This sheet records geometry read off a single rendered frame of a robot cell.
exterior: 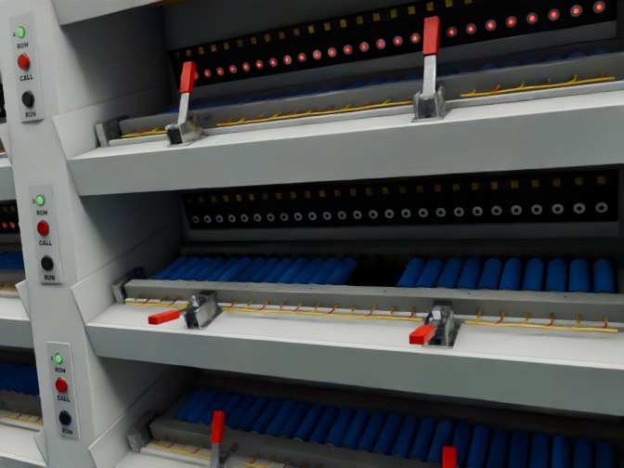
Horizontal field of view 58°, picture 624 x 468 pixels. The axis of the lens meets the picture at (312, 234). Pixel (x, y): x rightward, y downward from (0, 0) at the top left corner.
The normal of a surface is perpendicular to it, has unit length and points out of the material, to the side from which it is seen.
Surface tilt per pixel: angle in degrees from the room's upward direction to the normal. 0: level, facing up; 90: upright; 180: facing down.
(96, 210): 90
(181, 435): 107
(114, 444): 90
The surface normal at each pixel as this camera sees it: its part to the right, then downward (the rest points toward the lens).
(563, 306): -0.40, 0.40
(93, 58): 0.90, -0.01
